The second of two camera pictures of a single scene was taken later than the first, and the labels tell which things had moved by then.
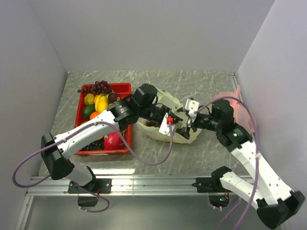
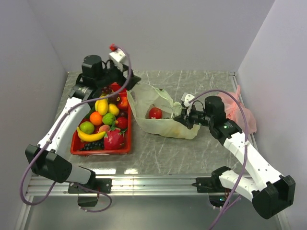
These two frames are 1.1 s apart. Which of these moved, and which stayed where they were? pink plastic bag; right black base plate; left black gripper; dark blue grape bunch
Moved: left black gripper
Stayed: dark blue grape bunch; pink plastic bag; right black base plate
